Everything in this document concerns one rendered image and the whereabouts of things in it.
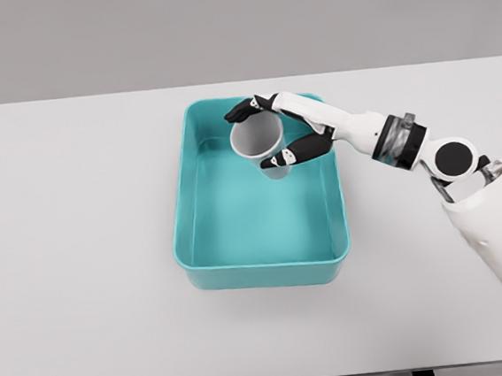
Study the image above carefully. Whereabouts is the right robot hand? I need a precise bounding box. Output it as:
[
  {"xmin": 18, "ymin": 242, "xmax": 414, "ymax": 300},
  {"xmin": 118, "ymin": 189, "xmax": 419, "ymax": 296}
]
[{"xmin": 222, "ymin": 85, "xmax": 350, "ymax": 174}]

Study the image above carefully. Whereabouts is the white paper cup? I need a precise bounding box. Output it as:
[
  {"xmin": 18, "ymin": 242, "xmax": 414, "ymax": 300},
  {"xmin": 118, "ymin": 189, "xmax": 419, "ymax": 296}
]
[{"xmin": 228, "ymin": 109, "xmax": 297, "ymax": 186}]

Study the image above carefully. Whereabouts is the teal rectangular basket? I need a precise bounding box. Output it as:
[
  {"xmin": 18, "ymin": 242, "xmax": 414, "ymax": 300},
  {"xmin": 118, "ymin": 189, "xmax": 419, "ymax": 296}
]
[{"xmin": 158, "ymin": 85, "xmax": 355, "ymax": 299}]

